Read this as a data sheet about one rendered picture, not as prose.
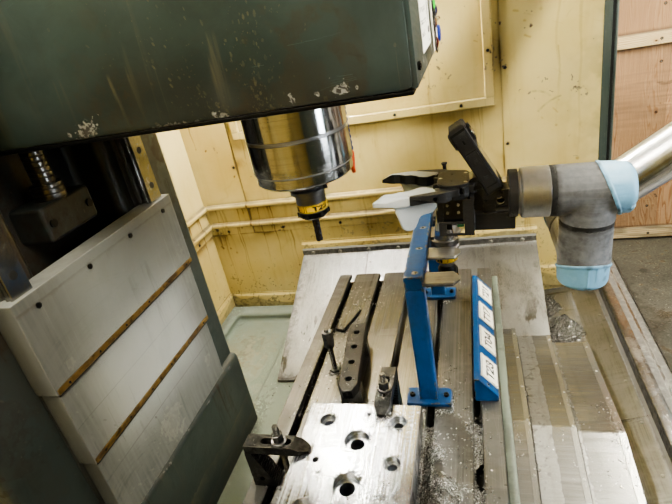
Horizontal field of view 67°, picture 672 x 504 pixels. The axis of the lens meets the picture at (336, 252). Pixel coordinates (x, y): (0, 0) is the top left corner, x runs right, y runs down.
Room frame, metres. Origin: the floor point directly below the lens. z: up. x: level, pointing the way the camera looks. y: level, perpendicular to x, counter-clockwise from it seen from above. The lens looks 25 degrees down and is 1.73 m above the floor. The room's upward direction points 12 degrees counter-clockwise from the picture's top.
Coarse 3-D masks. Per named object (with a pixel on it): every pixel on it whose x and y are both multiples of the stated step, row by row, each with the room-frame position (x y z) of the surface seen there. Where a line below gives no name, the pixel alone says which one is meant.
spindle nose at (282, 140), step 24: (264, 120) 0.72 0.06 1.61; (288, 120) 0.71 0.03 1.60; (312, 120) 0.72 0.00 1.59; (336, 120) 0.74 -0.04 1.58; (264, 144) 0.73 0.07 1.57; (288, 144) 0.71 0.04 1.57; (312, 144) 0.71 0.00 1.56; (336, 144) 0.73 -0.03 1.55; (264, 168) 0.73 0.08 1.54; (288, 168) 0.71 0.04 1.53; (312, 168) 0.71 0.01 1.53; (336, 168) 0.73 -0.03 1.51
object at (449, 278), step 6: (426, 276) 0.88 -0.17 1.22; (432, 276) 0.88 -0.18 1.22; (438, 276) 0.87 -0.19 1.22; (444, 276) 0.87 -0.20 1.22; (450, 276) 0.86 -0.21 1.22; (456, 276) 0.86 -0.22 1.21; (426, 282) 0.86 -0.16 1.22; (432, 282) 0.85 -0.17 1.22; (438, 282) 0.85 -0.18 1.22; (444, 282) 0.84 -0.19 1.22; (450, 282) 0.84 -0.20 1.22; (456, 282) 0.84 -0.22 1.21
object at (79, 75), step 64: (0, 0) 0.77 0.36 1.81; (64, 0) 0.74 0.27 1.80; (128, 0) 0.71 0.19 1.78; (192, 0) 0.69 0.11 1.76; (256, 0) 0.66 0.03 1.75; (320, 0) 0.64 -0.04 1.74; (384, 0) 0.62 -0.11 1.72; (0, 64) 0.78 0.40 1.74; (64, 64) 0.75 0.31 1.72; (128, 64) 0.72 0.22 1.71; (192, 64) 0.70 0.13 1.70; (256, 64) 0.67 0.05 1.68; (320, 64) 0.64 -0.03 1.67; (384, 64) 0.62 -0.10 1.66; (0, 128) 0.80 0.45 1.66; (64, 128) 0.77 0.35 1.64; (128, 128) 0.74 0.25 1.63
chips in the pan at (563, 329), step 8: (552, 296) 1.53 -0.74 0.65; (552, 304) 1.47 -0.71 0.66; (552, 312) 1.44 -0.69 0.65; (552, 320) 1.40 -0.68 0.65; (560, 320) 1.37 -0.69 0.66; (568, 320) 1.37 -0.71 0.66; (552, 328) 1.35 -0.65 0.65; (560, 328) 1.33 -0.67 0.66; (568, 328) 1.32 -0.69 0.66; (576, 328) 1.32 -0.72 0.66; (552, 336) 1.31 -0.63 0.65; (560, 336) 1.29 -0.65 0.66; (568, 336) 1.29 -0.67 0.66; (576, 336) 1.28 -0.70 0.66
